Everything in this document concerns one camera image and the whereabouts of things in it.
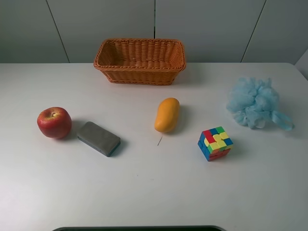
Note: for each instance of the light blue bath loofah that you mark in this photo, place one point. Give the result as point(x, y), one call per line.
point(254, 102)

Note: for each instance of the red apple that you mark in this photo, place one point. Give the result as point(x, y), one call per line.
point(54, 122)

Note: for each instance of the multicolour puzzle cube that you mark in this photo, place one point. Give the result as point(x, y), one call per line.
point(215, 143)

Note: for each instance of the grey whiteboard eraser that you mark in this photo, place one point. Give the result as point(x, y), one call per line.
point(98, 138)

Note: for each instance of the yellow mango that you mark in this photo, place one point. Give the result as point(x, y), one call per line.
point(167, 115)

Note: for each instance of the orange wicker basket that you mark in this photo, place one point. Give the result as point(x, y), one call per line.
point(141, 61)

